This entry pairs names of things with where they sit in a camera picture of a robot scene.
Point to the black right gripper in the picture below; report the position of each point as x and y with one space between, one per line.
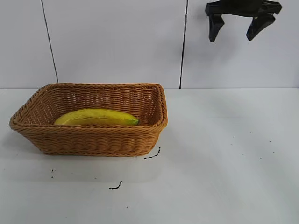
243 8

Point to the yellow banana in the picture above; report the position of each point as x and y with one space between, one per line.
98 117

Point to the brown woven wicker basket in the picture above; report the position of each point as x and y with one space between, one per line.
93 140

